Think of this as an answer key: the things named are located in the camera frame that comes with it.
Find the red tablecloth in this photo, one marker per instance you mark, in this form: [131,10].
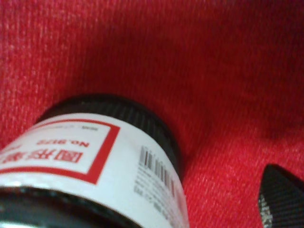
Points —
[227,76]

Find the black mesh pen holder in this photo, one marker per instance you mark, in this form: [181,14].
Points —
[93,161]

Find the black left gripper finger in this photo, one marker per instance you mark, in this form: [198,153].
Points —
[281,198]

